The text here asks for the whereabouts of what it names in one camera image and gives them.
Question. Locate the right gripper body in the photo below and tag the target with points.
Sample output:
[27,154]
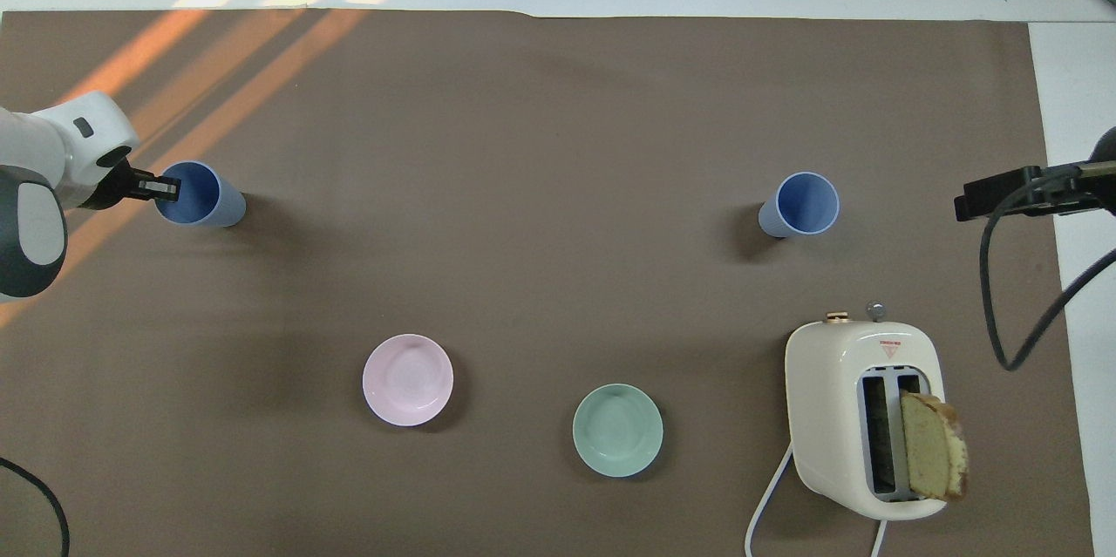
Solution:
[1100,191]

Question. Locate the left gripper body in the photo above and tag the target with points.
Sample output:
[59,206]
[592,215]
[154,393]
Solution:
[106,191]

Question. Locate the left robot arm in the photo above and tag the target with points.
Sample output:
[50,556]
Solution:
[35,147]

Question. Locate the blue plastic cup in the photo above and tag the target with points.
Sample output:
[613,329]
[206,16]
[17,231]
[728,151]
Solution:
[806,204]
[214,201]

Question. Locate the bread slice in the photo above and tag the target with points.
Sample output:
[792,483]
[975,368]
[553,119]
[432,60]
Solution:
[931,448]

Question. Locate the cream toaster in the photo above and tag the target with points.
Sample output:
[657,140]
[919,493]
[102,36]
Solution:
[824,400]

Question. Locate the green plate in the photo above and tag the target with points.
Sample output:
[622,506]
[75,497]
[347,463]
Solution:
[617,431]

